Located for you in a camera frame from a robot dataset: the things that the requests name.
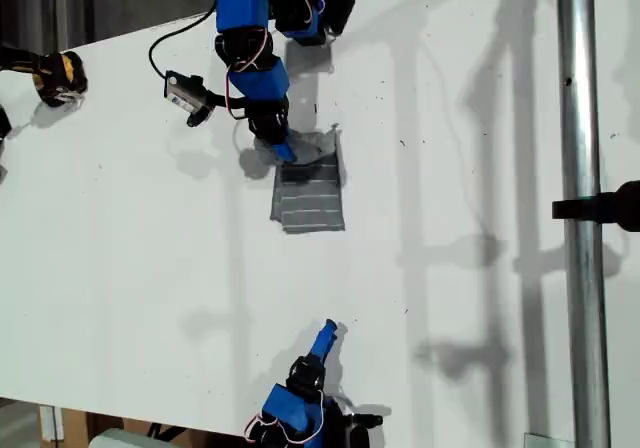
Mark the grey striped towel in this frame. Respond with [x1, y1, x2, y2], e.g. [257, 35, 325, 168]
[253, 123, 348, 236]

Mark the white plastic container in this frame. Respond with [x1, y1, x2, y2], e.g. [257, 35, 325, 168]
[88, 427, 157, 448]

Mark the cardboard box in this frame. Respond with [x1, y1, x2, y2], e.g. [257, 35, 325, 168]
[38, 401, 221, 448]

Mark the black clamp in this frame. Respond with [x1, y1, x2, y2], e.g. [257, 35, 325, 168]
[551, 180, 640, 234]

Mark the red white servo wire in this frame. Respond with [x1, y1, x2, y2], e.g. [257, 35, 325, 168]
[243, 389, 327, 444]
[225, 28, 275, 120]

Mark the short black camera stalk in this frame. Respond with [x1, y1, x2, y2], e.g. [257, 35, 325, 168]
[207, 91, 250, 110]

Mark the black camera box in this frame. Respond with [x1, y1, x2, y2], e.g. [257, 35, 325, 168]
[163, 70, 217, 128]
[349, 411, 385, 448]

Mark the black camera cable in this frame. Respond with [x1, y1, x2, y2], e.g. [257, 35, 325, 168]
[148, 10, 220, 80]

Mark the steel post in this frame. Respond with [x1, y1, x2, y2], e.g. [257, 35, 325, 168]
[554, 0, 613, 448]

